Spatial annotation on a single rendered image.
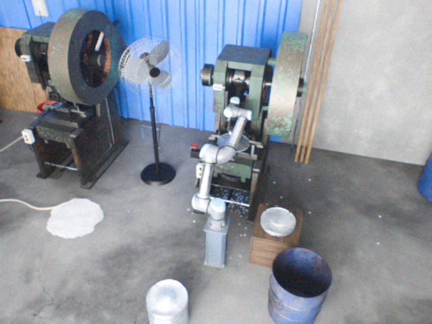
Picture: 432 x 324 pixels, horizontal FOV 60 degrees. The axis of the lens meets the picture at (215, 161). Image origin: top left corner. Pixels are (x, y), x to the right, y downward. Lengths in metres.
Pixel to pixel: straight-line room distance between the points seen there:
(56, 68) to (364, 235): 3.09
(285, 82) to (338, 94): 1.78
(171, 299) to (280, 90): 1.66
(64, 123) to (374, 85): 3.24
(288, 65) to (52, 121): 2.42
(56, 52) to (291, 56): 1.82
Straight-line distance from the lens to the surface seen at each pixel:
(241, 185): 3.60
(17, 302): 3.46
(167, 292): 2.85
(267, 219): 3.20
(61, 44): 3.31
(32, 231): 3.92
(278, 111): 2.76
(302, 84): 3.05
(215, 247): 3.14
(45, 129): 4.07
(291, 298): 2.72
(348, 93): 4.43
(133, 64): 3.38
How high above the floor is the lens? 2.68
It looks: 38 degrees down
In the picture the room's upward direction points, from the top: 2 degrees clockwise
